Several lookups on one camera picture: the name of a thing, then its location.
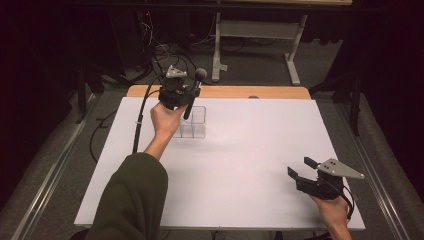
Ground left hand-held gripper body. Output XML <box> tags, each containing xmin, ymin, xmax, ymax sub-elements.
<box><xmin>158</xmin><ymin>65</ymin><xmax>191</xmax><ymax>110</ymax></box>

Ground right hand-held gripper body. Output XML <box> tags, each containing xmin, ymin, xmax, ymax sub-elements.
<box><xmin>295</xmin><ymin>158</ymin><xmax>366</xmax><ymax>201</ymax></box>

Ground black makeup brush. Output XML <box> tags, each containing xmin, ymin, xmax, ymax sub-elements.
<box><xmin>183</xmin><ymin>67</ymin><xmax>208</xmax><ymax>121</ymax></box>

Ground clear plastic organizer box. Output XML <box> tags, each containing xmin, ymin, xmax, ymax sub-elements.
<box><xmin>173</xmin><ymin>105</ymin><xmax>207</xmax><ymax>139</ymax></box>

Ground person's right hand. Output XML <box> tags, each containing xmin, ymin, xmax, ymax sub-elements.
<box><xmin>309</xmin><ymin>195</ymin><xmax>351</xmax><ymax>231</ymax></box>

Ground person's left hand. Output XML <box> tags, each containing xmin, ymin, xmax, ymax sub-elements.
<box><xmin>149</xmin><ymin>101</ymin><xmax>188</xmax><ymax>141</ymax></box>

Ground white table cover sheet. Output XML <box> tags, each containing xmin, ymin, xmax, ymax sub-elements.
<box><xmin>73</xmin><ymin>96</ymin><xmax>367</xmax><ymax>231</ymax></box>

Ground black metal stand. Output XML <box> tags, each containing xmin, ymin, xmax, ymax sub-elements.
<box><xmin>309</xmin><ymin>72</ymin><xmax>364</xmax><ymax>137</ymax></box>
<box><xmin>75</xmin><ymin>62</ymin><xmax>105</xmax><ymax>125</ymax></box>

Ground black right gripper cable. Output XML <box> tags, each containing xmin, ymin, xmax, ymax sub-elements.
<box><xmin>333</xmin><ymin>179</ymin><xmax>356</xmax><ymax>221</ymax></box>

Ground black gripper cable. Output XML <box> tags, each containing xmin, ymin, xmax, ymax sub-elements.
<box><xmin>333</xmin><ymin>179</ymin><xmax>356</xmax><ymax>221</ymax></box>
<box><xmin>132</xmin><ymin>73</ymin><xmax>166</xmax><ymax>154</ymax></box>

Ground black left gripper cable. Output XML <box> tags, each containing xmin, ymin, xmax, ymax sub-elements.
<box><xmin>132</xmin><ymin>73</ymin><xmax>166</xmax><ymax>154</ymax></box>

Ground tangle of floor cables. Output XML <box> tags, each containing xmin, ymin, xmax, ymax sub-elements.
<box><xmin>138</xmin><ymin>11</ymin><xmax>214</xmax><ymax>86</ymax></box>

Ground aluminium floor rail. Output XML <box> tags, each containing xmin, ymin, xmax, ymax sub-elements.
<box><xmin>11</xmin><ymin>93</ymin><xmax>101</xmax><ymax>240</ymax></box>
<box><xmin>334</xmin><ymin>102</ymin><xmax>413</xmax><ymax>240</ymax></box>

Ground black floor cable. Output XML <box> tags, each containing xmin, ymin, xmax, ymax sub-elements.
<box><xmin>88</xmin><ymin>110</ymin><xmax>118</xmax><ymax>158</ymax></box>

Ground white metal desk frame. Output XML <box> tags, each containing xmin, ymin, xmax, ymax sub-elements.
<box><xmin>211</xmin><ymin>11</ymin><xmax>309</xmax><ymax>86</ymax></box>

